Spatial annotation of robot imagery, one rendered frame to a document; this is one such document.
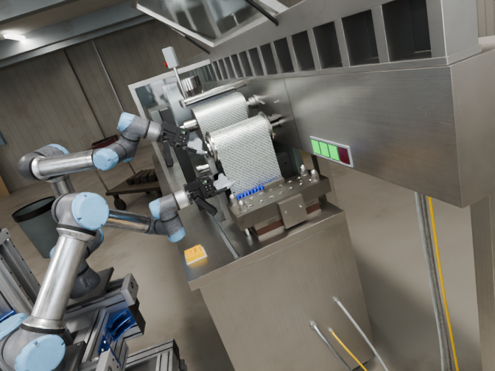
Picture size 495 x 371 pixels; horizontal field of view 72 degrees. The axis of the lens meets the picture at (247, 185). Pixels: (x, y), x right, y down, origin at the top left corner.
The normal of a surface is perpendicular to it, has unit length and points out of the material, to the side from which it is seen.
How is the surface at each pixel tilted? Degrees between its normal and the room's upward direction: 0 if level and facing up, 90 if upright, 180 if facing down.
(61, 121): 90
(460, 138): 90
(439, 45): 90
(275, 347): 90
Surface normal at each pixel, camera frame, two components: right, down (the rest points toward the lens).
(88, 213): 0.82, -0.15
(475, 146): 0.31, 0.26
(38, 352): 0.77, 0.09
